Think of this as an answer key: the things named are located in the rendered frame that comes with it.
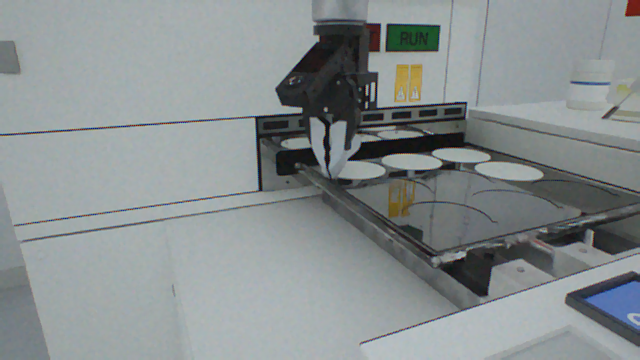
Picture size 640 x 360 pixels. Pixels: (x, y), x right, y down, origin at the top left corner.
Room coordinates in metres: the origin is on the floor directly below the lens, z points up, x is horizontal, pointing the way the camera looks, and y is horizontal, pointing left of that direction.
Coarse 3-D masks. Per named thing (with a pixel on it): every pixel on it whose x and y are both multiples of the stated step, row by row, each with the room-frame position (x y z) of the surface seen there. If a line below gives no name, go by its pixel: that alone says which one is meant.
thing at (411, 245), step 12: (300, 168) 0.64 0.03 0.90; (312, 180) 0.59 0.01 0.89; (324, 180) 0.57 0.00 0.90; (336, 192) 0.52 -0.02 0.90; (348, 204) 0.49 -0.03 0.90; (360, 204) 0.47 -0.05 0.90; (372, 216) 0.44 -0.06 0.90; (384, 228) 0.41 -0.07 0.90; (396, 228) 0.40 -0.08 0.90; (396, 240) 0.39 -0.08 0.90; (408, 240) 0.37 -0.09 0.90; (420, 252) 0.35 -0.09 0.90; (432, 252) 0.35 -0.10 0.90
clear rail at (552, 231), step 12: (636, 204) 0.47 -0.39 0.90; (588, 216) 0.43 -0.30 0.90; (600, 216) 0.43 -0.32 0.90; (612, 216) 0.44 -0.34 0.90; (624, 216) 0.45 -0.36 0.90; (540, 228) 0.40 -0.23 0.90; (552, 228) 0.40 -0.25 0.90; (564, 228) 0.41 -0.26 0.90; (576, 228) 0.41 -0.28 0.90; (492, 240) 0.37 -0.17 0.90; (504, 240) 0.37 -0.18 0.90; (516, 240) 0.38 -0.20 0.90; (528, 240) 0.38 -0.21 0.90; (540, 240) 0.39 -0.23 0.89; (444, 252) 0.35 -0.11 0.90; (456, 252) 0.35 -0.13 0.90; (432, 264) 0.34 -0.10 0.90; (444, 264) 0.34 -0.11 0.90
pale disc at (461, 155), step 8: (432, 152) 0.74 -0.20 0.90; (440, 152) 0.74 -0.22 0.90; (448, 152) 0.74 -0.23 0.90; (456, 152) 0.74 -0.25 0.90; (464, 152) 0.74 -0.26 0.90; (472, 152) 0.74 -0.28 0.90; (480, 152) 0.74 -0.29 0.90; (456, 160) 0.69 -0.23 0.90; (464, 160) 0.69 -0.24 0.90; (472, 160) 0.69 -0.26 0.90; (480, 160) 0.69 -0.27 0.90
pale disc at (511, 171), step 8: (480, 168) 0.64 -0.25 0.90; (488, 168) 0.64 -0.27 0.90; (496, 168) 0.64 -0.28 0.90; (504, 168) 0.64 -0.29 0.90; (512, 168) 0.64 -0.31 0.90; (520, 168) 0.64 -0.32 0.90; (528, 168) 0.64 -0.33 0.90; (536, 168) 0.63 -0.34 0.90; (496, 176) 0.59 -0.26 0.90; (504, 176) 0.59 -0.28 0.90; (512, 176) 0.59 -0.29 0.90; (520, 176) 0.59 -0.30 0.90; (528, 176) 0.59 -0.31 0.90; (536, 176) 0.59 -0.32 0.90
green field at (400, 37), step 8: (392, 32) 0.78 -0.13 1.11; (400, 32) 0.79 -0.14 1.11; (408, 32) 0.80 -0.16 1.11; (416, 32) 0.80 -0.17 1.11; (424, 32) 0.81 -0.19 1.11; (432, 32) 0.82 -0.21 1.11; (392, 40) 0.78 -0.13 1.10; (400, 40) 0.79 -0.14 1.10; (408, 40) 0.80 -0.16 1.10; (416, 40) 0.80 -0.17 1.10; (424, 40) 0.81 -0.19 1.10; (432, 40) 0.82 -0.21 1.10; (392, 48) 0.78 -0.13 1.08; (400, 48) 0.79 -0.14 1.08; (408, 48) 0.80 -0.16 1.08; (416, 48) 0.80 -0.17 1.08; (424, 48) 0.81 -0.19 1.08; (432, 48) 0.82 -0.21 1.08
